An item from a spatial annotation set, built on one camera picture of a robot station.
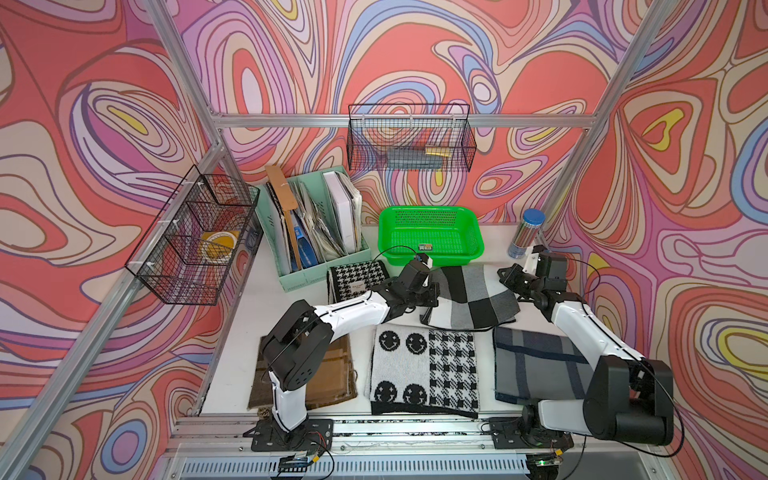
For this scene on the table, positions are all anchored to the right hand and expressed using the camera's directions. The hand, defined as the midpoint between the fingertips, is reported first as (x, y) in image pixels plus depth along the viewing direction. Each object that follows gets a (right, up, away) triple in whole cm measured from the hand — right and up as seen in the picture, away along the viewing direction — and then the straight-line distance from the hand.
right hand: (499, 277), depth 88 cm
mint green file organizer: (-57, +17, +2) cm, 60 cm away
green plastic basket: (-10, +14, +30) cm, 35 cm away
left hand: (-17, -4, -2) cm, 18 cm away
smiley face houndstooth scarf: (-27, -24, -8) cm, 37 cm away
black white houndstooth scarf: (-47, -2, +10) cm, 48 cm away
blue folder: (-59, +9, +3) cm, 60 cm away
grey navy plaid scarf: (+9, -25, -5) cm, 27 cm away
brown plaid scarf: (-48, -27, -10) cm, 56 cm away
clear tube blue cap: (+13, +14, +10) cm, 22 cm away
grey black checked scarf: (-7, -6, +3) cm, 10 cm away
